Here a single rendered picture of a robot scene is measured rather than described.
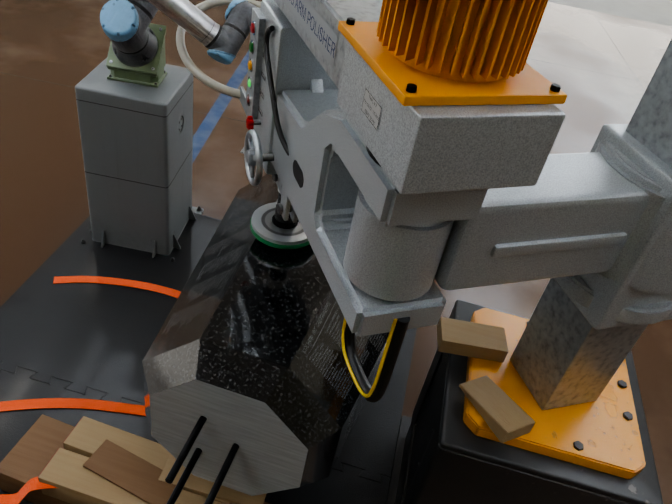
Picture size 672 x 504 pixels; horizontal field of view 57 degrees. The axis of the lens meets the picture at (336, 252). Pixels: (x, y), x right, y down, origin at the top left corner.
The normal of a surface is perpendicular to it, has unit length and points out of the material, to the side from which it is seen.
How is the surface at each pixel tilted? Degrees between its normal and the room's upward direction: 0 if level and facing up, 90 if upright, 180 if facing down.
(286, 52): 90
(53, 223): 0
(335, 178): 90
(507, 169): 90
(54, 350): 0
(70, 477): 0
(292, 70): 90
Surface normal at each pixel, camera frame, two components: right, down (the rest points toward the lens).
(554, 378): -0.95, 0.07
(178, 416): -0.26, 0.58
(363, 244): -0.75, 0.33
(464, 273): 0.31, 0.64
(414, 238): 0.08, 0.64
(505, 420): 0.07, -0.87
